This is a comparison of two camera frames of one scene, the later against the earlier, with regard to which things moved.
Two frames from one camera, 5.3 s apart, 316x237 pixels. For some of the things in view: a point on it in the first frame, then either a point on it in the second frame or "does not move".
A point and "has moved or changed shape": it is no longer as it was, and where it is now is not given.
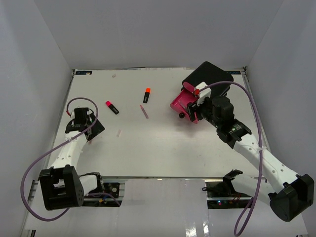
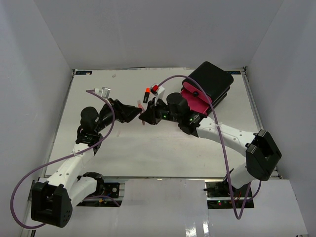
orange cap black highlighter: (146, 95) does not move
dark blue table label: (83, 72) does not move
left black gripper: (97, 128) -> (125, 113)
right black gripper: (192, 108) -> (150, 115)
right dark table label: (234, 72) does not move
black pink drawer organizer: (218, 80) has moved or changed shape
